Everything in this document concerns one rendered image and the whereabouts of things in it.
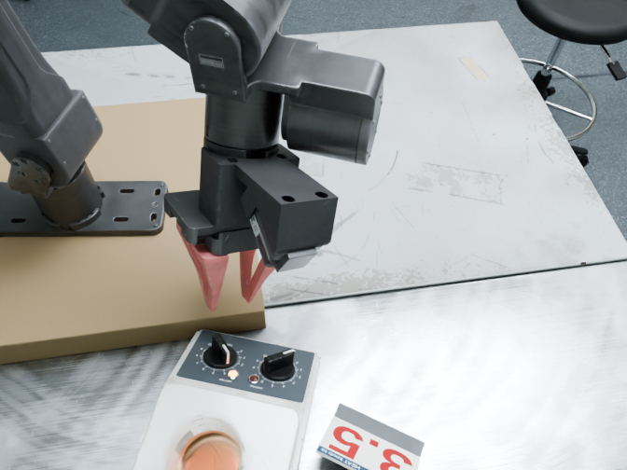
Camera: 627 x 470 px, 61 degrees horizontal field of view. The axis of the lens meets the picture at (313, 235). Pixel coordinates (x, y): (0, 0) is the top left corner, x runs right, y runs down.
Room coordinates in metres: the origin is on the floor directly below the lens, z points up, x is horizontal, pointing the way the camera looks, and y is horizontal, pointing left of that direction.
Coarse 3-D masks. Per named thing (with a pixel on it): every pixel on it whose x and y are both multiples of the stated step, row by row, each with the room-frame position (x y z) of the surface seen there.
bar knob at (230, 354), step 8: (216, 336) 0.20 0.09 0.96; (216, 344) 0.19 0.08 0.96; (224, 344) 0.19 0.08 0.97; (208, 352) 0.19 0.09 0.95; (216, 352) 0.19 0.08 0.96; (224, 352) 0.18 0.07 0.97; (232, 352) 0.19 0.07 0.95; (208, 360) 0.18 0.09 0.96; (216, 360) 0.18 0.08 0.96; (224, 360) 0.18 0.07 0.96; (232, 360) 0.18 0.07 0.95
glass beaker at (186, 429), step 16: (192, 416) 0.10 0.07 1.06; (208, 416) 0.10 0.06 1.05; (224, 416) 0.10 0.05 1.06; (176, 432) 0.09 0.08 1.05; (192, 432) 0.10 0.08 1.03; (224, 432) 0.10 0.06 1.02; (240, 432) 0.09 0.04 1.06; (176, 448) 0.08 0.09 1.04; (240, 448) 0.09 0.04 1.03; (176, 464) 0.08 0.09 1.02; (240, 464) 0.07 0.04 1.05
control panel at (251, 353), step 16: (208, 336) 0.21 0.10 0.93; (224, 336) 0.22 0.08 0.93; (192, 352) 0.19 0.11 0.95; (240, 352) 0.20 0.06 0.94; (256, 352) 0.20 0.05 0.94; (272, 352) 0.20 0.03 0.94; (304, 352) 0.20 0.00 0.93; (192, 368) 0.17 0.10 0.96; (208, 368) 0.17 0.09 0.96; (224, 368) 0.17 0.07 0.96; (240, 368) 0.18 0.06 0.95; (256, 368) 0.18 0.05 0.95; (304, 368) 0.18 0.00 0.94; (224, 384) 0.16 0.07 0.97; (240, 384) 0.16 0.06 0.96; (256, 384) 0.16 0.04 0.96; (272, 384) 0.16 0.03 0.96; (288, 384) 0.16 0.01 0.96; (304, 384) 0.16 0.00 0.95
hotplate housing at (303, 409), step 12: (180, 360) 0.18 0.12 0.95; (312, 372) 0.18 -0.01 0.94; (192, 384) 0.15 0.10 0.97; (204, 384) 0.15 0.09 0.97; (312, 384) 0.17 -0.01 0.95; (252, 396) 0.15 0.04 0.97; (264, 396) 0.15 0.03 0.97; (312, 396) 0.15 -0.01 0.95; (300, 408) 0.14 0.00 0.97; (300, 420) 0.13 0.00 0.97; (300, 432) 0.12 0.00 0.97; (300, 444) 0.11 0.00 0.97; (300, 456) 0.11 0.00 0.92
